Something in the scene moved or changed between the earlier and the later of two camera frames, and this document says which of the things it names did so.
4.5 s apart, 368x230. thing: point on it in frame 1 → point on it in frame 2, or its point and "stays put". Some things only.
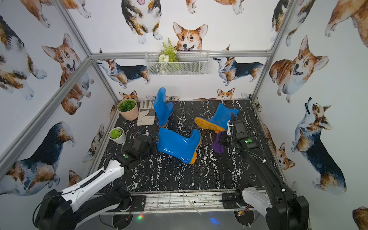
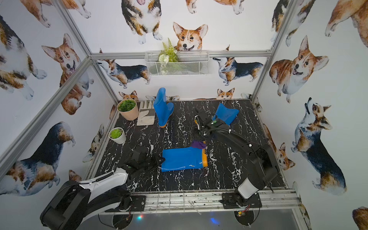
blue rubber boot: x=164 y=110 stays put
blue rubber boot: x=184 y=148 → x=184 y=158
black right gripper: x=223 y=138 → x=196 y=137
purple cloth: x=216 y=146 → x=199 y=144
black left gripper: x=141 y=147 → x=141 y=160
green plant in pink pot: x=126 y=105 stays put
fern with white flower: x=168 y=55 stays put
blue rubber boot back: x=219 y=122 stays put
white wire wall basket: x=190 y=63 stays put
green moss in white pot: x=115 y=133 stays put
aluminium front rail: x=170 y=201 stays put
